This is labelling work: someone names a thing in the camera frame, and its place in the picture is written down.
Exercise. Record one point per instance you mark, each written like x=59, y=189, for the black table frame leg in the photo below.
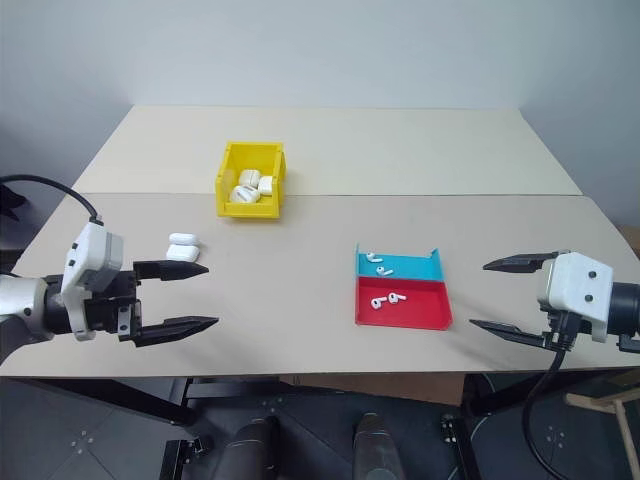
x=462, y=450
x=125, y=400

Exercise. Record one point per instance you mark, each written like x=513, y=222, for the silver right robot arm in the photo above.
x=625, y=310

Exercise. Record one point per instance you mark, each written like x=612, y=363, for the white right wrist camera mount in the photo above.
x=575, y=285

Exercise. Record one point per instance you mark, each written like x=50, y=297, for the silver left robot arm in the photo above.
x=20, y=305

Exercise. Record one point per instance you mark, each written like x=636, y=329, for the brown cardboard panel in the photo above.
x=380, y=390

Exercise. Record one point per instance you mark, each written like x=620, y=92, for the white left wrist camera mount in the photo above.
x=92, y=250

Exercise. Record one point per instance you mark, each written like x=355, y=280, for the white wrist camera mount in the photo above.
x=92, y=250
x=575, y=285

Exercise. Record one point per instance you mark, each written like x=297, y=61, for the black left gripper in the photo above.
x=112, y=300

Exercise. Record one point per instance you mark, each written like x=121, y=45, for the dark rounded shape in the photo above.
x=252, y=450
x=374, y=450

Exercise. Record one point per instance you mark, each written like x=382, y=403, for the yellow plastic bin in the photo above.
x=225, y=200

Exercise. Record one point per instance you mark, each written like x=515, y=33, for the black angular object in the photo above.
x=11, y=200

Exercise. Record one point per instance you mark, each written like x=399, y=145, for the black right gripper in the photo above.
x=562, y=332

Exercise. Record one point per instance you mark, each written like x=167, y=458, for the blue plastic tray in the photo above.
x=415, y=266

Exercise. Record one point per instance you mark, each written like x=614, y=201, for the red plastic tray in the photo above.
x=420, y=310

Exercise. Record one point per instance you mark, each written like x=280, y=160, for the light wooden frame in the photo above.
x=617, y=405

